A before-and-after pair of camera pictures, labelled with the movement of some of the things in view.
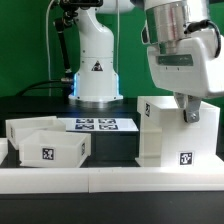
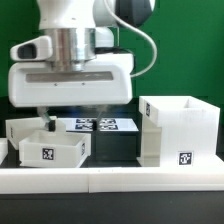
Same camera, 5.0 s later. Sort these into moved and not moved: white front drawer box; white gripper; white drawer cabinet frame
Moved: white gripper
Not moved: white front drawer box; white drawer cabinet frame
